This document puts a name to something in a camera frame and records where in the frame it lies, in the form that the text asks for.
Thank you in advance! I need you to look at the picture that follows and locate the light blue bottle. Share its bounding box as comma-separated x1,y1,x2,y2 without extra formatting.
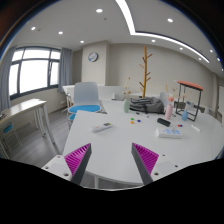
182,101,192,121

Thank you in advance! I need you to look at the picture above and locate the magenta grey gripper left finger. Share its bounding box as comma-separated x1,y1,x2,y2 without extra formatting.
64,143,92,185

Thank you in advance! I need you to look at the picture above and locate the white marker pen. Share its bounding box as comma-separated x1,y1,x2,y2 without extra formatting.
191,124,201,132

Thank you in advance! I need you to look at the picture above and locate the black stool orange seat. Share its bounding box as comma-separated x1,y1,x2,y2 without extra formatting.
175,81,203,121

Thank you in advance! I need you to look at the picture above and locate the grey curtain right of window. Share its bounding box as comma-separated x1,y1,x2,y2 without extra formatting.
58,48,72,92

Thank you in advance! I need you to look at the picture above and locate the black rectangular case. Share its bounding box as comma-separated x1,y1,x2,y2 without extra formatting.
157,118,171,127

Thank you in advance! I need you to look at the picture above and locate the blue stool left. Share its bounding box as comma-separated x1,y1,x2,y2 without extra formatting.
2,123,21,147

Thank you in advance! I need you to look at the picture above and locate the wooden coat rack tree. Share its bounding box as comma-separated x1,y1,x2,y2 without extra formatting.
139,45,152,98

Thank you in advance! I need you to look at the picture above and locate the white remote control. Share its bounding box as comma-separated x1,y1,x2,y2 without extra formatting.
91,122,113,133

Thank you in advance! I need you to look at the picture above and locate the round wall clock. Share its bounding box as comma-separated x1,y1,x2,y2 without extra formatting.
88,52,99,62

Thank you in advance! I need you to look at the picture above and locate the white chair blue seat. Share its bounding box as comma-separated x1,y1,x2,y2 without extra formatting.
68,82,101,125

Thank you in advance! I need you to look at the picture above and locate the white side desk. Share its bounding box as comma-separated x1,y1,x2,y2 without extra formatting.
0,98,57,160

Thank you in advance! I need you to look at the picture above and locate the pale green bottle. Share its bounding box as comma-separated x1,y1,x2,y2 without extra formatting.
123,99,130,113

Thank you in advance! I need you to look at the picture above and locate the grey backpack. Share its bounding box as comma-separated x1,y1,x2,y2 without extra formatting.
129,97,164,114

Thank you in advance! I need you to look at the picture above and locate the large window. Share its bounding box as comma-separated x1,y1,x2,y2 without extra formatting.
9,47,61,99

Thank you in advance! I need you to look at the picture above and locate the pink water bottle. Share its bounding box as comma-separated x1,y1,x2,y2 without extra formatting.
165,97,174,120

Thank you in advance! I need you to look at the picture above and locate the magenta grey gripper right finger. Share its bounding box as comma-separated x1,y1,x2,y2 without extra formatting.
131,143,159,185

